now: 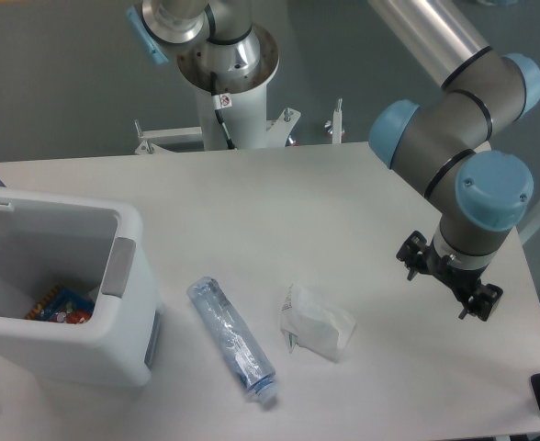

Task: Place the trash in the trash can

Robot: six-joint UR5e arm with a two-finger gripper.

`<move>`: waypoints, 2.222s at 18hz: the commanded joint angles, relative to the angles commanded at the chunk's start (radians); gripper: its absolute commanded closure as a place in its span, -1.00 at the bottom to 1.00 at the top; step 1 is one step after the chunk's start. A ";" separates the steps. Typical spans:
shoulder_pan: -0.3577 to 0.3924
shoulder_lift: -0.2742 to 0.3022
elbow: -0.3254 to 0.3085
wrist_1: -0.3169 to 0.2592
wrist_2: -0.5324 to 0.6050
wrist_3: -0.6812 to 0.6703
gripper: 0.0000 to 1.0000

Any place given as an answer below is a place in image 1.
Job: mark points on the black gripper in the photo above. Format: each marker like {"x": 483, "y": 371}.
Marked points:
{"x": 456, "y": 271}

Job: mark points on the white paper wrapper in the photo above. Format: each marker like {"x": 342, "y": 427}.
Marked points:
{"x": 313, "y": 322}

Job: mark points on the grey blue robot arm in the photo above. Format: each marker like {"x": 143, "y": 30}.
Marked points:
{"x": 437, "y": 150}

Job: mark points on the colourful snack wrapper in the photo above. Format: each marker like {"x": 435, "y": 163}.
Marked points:
{"x": 62, "y": 305}

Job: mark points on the crushed clear plastic bottle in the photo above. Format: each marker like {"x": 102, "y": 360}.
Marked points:
{"x": 235, "y": 341}

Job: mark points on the white frame post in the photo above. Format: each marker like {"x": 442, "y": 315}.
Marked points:
{"x": 334, "y": 127}

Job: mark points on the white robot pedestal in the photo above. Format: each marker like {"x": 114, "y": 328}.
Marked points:
{"x": 230, "y": 86}

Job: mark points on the white plastic trash can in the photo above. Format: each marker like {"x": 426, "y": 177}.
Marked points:
{"x": 94, "y": 248}

